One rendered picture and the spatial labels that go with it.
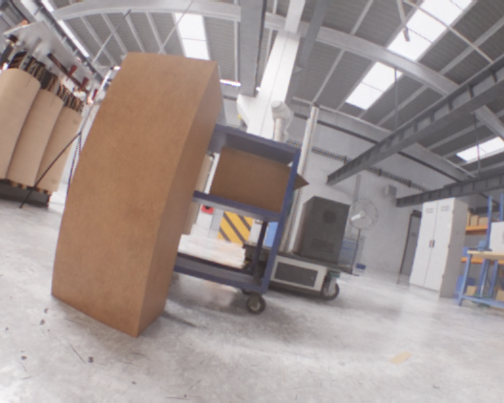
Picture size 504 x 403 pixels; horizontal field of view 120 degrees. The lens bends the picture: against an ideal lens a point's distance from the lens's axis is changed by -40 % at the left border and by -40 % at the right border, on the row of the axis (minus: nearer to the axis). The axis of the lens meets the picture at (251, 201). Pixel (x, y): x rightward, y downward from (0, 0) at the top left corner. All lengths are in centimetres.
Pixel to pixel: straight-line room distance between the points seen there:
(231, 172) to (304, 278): 107
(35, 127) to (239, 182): 215
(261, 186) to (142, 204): 74
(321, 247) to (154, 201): 156
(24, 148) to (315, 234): 283
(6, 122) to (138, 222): 199
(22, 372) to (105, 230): 47
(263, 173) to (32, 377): 126
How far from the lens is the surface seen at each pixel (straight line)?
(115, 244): 75
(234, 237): 697
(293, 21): 1016
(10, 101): 251
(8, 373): 61
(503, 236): 480
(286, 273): 191
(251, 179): 127
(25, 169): 271
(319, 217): 201
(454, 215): 528
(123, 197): 74
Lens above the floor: 41
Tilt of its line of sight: 7 degrees up
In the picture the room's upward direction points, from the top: 15 degrees clockwise
